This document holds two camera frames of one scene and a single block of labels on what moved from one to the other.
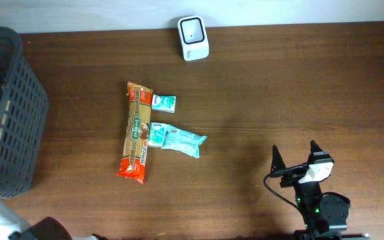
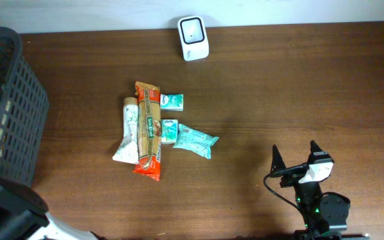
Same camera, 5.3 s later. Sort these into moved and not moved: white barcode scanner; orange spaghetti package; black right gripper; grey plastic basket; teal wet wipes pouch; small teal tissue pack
Moved: teal wet wipes pouch; orange spaghetti package; small teal tissue pack
Not moved: white barcode scanner; grey plastic basket; black right gripper
